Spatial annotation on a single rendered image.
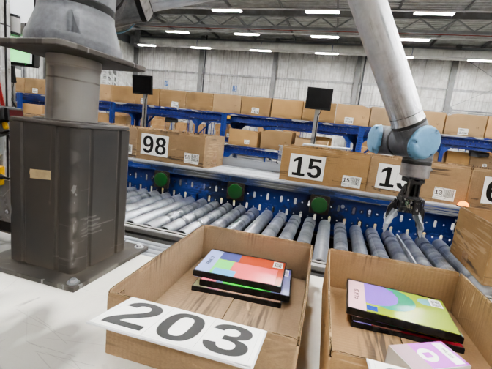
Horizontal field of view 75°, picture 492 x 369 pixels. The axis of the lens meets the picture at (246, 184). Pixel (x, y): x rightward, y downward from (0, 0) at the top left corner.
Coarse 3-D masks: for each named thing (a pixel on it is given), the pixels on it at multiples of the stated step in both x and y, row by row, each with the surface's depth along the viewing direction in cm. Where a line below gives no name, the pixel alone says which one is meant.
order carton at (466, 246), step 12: (468, 216) 104; (480, 216) 111; (456, 228) 113; (468, 228) 103; (480, 228) 94; (456, 240) 111; (468, 240) 101; (480, 240) 93; (456, 252) 110; (468, 252) 100; (480, 252) 92; (468, 264) 99; (480, 264) 91; (480, 276) 90
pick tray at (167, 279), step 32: (160, 256) 61; (192, 256) 77; (256, 256) 80; (288, 256) 78; (128, 288) 51; (160, 288) 63; (256, 320) 59; (288, 320) 60; (128, 352) 47; (160, 352) 45; (288, 352) 41
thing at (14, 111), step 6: (0, 108) 106; (6, 108) 106; (12, 108) 108; (18, 108) 110; (0, 114) 106; (6, 114) 106; (12, 114) 108; (18, 114) 109; (0, 120) 108; (6, 120) 107; (0, 126) 110; (6, 126) 110; (0, 132) 109
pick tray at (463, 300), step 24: (336, 264) 75; (360, 264) 74; (384, 264) 72; (408, 264) 71; (336, 288) 75; (408, 288) 72; (432, 288) 71; (456, 288) 69; (336, 312) 65; (456, 312) 68; (480, 312) 59; (336, 336) 57; (360, 336) 57; (384, 336) 58; (480, 336) 57; (336, 360) 39; (360, 360) 38; (384, 360) 52; (480, 360) 54
